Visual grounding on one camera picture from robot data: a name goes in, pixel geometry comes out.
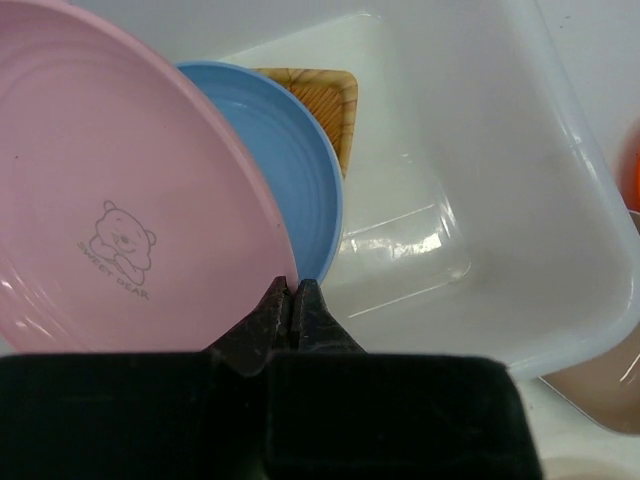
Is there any orange round plate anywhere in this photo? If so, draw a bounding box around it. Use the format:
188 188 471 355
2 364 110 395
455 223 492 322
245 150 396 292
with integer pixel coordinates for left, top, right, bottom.
618 120 640 211

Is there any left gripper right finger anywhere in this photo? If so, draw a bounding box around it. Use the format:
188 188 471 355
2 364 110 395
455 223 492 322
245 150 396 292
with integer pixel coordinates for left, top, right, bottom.
291 279 365 353

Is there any woven bamboo triangular tray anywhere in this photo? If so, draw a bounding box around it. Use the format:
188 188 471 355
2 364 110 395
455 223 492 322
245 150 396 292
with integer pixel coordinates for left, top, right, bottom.
255 68 359 177

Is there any white plastic bin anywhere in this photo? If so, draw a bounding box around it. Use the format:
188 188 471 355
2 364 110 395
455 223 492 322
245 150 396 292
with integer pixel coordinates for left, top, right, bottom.
230 1 639 378

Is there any cream white round plate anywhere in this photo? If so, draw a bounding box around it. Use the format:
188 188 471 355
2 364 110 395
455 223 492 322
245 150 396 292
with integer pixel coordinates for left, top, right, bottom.
543 457 639 480

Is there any pink round plate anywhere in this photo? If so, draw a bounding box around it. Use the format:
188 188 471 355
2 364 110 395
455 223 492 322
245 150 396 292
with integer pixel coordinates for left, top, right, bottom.
1 1 298 353

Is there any brown taupe plate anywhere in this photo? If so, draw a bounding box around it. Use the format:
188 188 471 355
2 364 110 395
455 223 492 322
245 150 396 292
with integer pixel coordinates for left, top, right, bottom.
539 214 639 435

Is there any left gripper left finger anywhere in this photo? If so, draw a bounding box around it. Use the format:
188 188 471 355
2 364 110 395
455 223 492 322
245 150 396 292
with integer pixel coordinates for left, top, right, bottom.
204 276 292 376

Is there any blue round plate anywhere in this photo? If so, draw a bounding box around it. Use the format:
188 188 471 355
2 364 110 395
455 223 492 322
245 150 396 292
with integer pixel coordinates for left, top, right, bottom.
176 61 343 282

